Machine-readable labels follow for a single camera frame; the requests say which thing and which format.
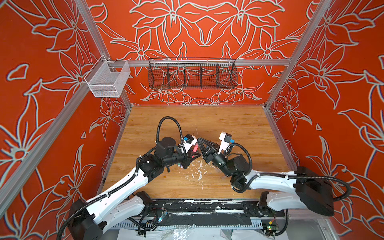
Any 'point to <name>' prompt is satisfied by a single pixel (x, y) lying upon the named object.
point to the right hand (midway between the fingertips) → (193, 144)
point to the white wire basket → (107, 79)
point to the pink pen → (195, 148)
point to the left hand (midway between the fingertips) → (198, 149)
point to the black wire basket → (192, 73)
